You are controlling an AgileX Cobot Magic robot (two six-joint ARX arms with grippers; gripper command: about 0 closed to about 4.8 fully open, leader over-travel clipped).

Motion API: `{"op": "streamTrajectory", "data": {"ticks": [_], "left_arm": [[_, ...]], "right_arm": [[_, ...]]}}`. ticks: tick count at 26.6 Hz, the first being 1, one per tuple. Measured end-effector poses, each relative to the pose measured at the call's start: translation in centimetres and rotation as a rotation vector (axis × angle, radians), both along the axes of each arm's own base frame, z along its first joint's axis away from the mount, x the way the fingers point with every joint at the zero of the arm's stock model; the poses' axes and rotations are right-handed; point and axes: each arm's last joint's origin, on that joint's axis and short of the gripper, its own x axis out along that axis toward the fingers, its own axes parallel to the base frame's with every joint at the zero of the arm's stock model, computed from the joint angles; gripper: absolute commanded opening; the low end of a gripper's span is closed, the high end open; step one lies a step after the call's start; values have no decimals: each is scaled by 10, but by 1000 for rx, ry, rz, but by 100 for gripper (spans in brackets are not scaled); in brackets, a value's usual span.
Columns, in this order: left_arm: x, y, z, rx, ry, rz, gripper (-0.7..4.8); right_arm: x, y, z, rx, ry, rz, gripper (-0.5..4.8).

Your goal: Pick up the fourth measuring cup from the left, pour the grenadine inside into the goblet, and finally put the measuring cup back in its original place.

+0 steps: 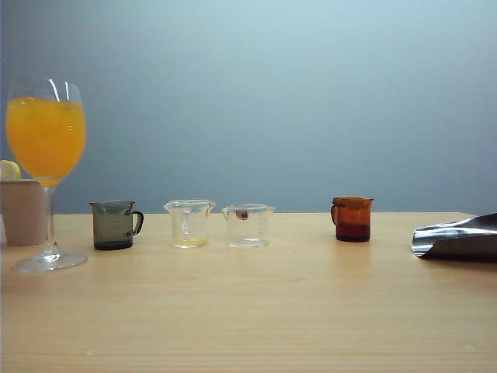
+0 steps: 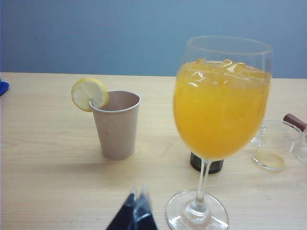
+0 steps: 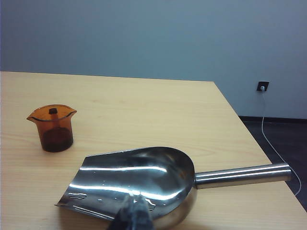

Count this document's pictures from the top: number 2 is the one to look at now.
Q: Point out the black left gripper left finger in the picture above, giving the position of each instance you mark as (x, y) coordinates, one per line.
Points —
(126, 213)

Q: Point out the blue object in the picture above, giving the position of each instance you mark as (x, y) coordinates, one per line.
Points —
(3, 88)

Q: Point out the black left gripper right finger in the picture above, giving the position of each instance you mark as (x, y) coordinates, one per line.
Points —
(146, 215)

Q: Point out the smoky grey measuring cup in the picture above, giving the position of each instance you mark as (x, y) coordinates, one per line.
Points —
(216, 167)

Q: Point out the lemon slice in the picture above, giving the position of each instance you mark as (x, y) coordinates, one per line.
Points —
(87, 94)

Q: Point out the clear cup with yellow residue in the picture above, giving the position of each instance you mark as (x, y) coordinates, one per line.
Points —
(273, 143)

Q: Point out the wine glass with orange drink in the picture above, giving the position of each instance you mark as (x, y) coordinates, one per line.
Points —
(220, 110)

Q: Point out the brown paper cup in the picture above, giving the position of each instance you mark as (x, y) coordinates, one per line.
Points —
(117, 134)

